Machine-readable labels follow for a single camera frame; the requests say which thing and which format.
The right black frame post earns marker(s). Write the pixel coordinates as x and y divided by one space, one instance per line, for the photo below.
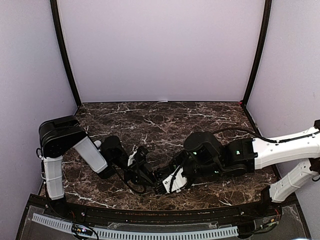
258 53

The black front frame rail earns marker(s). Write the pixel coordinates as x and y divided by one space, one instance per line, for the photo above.
205 203

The white slotted cable duct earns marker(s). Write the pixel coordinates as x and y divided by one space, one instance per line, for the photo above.
108 234

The black charging case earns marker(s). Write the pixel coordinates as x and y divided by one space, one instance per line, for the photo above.
159 182

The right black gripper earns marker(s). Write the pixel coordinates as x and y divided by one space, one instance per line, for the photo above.
168 171

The white earbud charging case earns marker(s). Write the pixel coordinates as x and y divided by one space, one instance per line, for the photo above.
97 143

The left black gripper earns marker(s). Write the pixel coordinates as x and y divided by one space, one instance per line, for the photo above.
134 172

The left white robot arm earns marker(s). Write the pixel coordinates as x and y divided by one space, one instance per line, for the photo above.
61 135

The black frame post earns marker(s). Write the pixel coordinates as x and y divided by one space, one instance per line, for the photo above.
258 53
63 51

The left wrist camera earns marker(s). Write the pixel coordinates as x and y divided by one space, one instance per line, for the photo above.
131 159

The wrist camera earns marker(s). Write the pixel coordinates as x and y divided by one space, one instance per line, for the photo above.
131 159
175 182

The left black frame post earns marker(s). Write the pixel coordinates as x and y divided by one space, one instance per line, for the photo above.
63 51

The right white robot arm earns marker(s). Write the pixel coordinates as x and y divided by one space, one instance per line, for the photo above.
303 146

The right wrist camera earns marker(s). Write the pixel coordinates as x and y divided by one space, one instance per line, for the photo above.
175 182

